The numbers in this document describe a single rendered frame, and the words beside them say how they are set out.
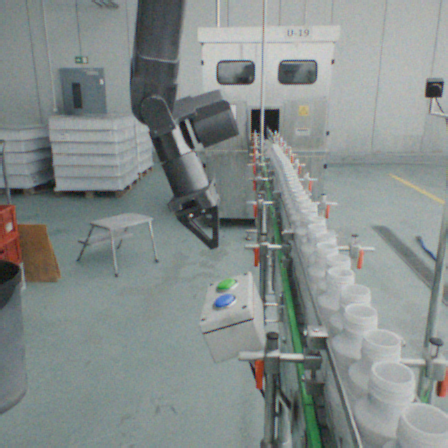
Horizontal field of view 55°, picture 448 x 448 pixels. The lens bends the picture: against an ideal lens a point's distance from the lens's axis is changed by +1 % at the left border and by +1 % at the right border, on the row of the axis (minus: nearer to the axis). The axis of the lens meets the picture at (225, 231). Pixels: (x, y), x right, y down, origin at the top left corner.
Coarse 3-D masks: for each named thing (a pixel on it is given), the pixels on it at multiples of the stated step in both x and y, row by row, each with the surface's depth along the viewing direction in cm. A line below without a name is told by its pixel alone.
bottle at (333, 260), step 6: (330, 258) 69; (336, 258) 69; (342, 258) 69; (348, 258) 68; (330, 264) 67; (336, 264) 66; (342, 264) 66; (348, 264) 67; (324, 276) 69; (318, 282) 69; (324, 282) 68; (318, 288) 68; (324, 288) 67; (318, 294) 69
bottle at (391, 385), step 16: (384, 368) 41; (400, 368) 40; (368, 384) 41; (384, 384) 38; (400, 384) 38; (368, 400) 40; (384, 400) 38; (400, 400) 38; (368, 416) 39; (384, 416) 39; (368, 432) 39; (384, 432) 38
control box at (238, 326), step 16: (208, 288) 73; (240, 288) 68; (256, 288) 73; (208, 304) 66; (240, 304) 62; (256, 304) 67; (208, 320) 61; (224, 320) 61; (240, 320) 61; (256, 320) 62; (208, 336) 62; (224, 336) 62; (240, 336) 62; (256, 336) 61; (224, 352) 63; (288, 400) 72
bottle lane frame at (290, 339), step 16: (272, 208) 169; (272, 224) 151; (288, 288) 97; (288, 304) 89; (288, 320) 85; (288, 336) 85; (288, 352) 85; (288, 368) 84; (304, 368) 68; (288, 384) 85; (304, 400) 61; (304, 416) 59
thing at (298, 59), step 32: (224, 32) 432; (256, 32) 431; (288, 32) 429; (320, 32) 427; (224, 64) 444; (256, 64) 443; (288, 64) 441; (320, 64) 439; (256, 96) 451; (288, 96) 450; (320, 96) 448; (256, 128) 507; (288, 128) 459; (320, 128) 457; (224, 160) 473; (320, 160) 467; (224, 192) 483; (320, 192) 477
